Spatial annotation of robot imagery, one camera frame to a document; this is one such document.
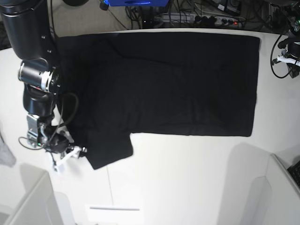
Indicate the black keyboard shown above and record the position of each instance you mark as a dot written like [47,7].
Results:
[294,171]

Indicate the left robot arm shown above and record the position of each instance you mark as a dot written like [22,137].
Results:
[288,15]

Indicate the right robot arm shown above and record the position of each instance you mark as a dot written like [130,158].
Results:
[29,26]

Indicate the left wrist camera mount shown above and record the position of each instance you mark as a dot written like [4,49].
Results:
[291,61]

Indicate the black T-shirt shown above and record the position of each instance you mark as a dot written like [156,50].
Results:
[174,83]

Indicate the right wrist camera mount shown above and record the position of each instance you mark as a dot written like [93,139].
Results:
[58,161]

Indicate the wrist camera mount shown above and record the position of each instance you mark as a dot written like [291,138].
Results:
[291,61]
[58,161]

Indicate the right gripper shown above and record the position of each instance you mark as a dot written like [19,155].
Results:
[58,144]

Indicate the white power strip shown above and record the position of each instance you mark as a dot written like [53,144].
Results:
[186,18]

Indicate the grey cloth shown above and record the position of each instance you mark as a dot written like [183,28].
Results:
[6,156]

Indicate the blue box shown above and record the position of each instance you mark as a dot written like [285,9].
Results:
[139,3]

